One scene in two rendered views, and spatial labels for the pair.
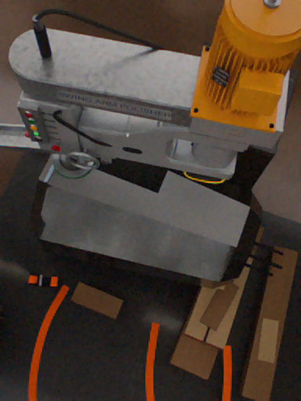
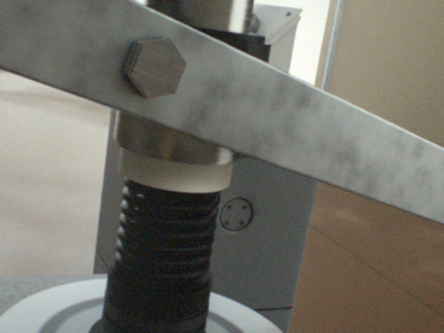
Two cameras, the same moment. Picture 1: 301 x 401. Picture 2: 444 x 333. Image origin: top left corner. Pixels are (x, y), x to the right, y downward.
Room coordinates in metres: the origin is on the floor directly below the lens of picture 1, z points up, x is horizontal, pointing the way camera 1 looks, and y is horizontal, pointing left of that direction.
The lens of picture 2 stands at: (1.27, 0.20, 1.07)
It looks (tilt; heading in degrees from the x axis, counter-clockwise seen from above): 14 degrees down; 142
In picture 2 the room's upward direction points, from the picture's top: 9 degrees clockwise
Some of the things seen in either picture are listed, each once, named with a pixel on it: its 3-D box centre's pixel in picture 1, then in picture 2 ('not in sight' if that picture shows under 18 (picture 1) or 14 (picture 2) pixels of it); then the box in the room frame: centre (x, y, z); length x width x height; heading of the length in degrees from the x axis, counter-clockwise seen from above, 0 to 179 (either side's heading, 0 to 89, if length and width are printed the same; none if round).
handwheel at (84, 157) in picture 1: (85, 153); not in sight; (0.82, 0.30, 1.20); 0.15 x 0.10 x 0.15; 85
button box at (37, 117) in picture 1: (34, 124); not in sight; (0.85, 0.49, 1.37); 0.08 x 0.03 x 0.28; 85
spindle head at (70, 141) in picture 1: (79, 113); not in sight; (0.95, 0.33, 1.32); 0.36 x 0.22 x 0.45; 85
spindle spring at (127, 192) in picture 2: not in sight; (169, 211); (0.95, 0.41, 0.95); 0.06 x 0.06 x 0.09
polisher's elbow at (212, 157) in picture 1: (218, 138); not in sight; (0.90, -0.25, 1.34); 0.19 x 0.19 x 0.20
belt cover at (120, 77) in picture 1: (146, 85); not in sight; (0.92, 0.06, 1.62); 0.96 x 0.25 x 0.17; 85
